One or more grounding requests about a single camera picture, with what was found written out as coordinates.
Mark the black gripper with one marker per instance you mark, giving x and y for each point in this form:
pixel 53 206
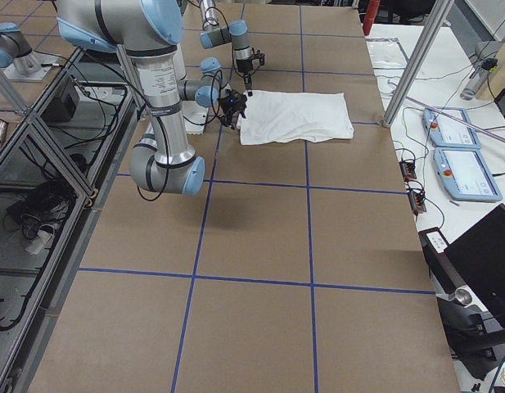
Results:
pixel 242 66
pixel 236 109

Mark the white long-sleeve printed shirt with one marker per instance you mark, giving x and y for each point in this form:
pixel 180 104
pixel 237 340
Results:
pixel 286 117

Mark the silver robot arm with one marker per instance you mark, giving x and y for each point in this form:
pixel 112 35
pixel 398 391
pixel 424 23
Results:
pixel 150 32
pixel 216 31

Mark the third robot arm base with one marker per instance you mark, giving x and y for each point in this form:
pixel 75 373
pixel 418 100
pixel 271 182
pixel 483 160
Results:
pixel 20 62

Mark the plastic sheet with black border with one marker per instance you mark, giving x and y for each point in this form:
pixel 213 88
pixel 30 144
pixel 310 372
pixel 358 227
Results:
pixel 386 54

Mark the red cylinder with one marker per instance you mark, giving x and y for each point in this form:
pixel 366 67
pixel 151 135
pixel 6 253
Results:
pixel 370 15

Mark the upper blue teach pendant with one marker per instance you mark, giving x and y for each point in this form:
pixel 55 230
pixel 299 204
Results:
pixel 443 131

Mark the blue teach pendant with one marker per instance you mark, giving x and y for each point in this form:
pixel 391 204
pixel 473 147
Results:
pixel 443 131
pixel 465 176

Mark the grey water bottle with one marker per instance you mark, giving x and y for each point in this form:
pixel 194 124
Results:
pixel 477 79

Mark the lower blue teach pendant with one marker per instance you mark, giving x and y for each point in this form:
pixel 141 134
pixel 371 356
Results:
pixel 465 176

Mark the black laptop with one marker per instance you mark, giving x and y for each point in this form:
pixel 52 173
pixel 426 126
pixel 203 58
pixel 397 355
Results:
pixel 479 258

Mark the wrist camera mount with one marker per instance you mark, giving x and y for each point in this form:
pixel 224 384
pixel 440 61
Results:
pixel 258 57

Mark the aluminium frame post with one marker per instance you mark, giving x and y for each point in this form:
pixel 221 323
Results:
pixel 429 32

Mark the grabber stick with green handle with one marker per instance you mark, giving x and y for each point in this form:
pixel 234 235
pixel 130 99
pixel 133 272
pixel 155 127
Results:
pixel 465 123

